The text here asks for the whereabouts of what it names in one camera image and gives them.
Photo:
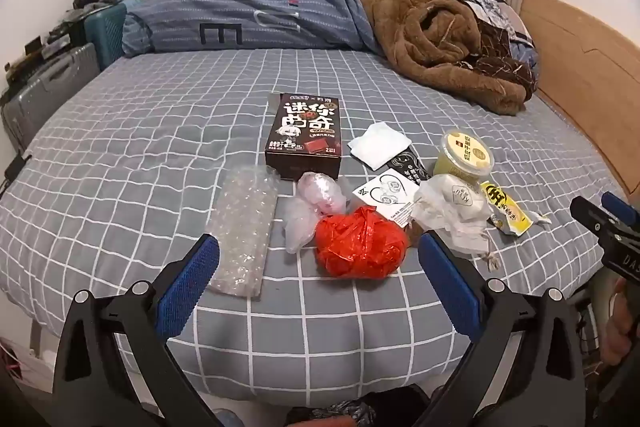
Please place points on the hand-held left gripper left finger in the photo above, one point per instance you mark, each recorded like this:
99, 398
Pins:
187, 287

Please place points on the blue striped duvet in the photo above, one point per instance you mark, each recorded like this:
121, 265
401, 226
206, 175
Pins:
275, 7

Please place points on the grey checked bed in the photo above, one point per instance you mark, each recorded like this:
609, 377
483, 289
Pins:
150, 157

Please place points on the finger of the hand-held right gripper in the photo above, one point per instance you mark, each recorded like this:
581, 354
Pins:
590, 214
620, 207

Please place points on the black power adapter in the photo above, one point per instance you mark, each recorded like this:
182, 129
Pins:
15, 167

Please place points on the person's right hand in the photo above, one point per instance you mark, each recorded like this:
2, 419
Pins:
622, 332

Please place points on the white tissue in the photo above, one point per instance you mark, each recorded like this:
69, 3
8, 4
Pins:
377, 144

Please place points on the clear pinkish plastic bag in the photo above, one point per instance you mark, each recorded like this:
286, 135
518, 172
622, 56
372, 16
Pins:
320, 194

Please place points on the red plastic bag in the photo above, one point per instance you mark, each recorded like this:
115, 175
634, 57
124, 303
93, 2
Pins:
360, 242

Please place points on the white earphone box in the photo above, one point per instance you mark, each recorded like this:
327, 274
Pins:
385, 197

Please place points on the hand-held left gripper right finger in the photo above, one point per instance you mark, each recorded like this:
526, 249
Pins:
450, 277

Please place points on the yellow snack wrapper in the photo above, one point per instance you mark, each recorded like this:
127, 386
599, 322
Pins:
505, 207

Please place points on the wooden headboard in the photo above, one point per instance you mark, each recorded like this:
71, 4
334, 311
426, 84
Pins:
575, 57

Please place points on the dark brown cookie box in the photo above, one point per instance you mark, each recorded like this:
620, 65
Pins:
310, 127

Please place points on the black printed packet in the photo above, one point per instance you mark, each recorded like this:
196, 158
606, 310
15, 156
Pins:
407, 169

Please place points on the yellow-green lidded cup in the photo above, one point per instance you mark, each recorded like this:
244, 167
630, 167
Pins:
462, 157

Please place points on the teal suitcase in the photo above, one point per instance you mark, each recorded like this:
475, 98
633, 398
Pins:
105, 37

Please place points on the printed pillow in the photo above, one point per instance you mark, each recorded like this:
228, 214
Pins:
492, 7

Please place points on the grey suitcase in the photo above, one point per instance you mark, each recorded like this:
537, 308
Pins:
50, 87

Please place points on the clear bubble wrap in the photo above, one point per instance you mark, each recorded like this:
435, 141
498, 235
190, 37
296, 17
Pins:
240, 232

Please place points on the white plastic bag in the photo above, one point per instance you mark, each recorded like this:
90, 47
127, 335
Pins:
450, 202

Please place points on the brown fleece robe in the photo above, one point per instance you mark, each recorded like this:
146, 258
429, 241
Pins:
400, 32

